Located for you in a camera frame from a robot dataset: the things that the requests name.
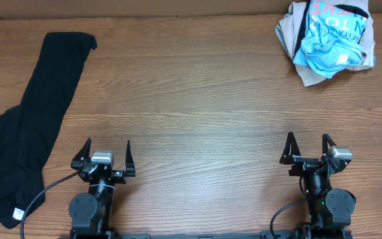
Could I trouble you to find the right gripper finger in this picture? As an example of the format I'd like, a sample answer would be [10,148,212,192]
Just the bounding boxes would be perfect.
[322,133,336,156]
[279,131,301,164]

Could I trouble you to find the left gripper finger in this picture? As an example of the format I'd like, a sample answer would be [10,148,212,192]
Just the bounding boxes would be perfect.
[72,138,92,161]
[125,140,135,171]

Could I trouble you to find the light blue printed t-shirt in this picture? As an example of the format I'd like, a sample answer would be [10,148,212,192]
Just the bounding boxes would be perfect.
[293,0,369,78]

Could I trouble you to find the black garment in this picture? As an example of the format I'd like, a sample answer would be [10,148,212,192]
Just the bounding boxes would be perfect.
[0,32,97,229]

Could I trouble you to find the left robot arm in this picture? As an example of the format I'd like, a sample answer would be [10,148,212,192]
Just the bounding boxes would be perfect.
[68,139,136,238]

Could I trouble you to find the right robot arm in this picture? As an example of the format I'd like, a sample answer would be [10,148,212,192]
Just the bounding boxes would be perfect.
[270,131,356,239]

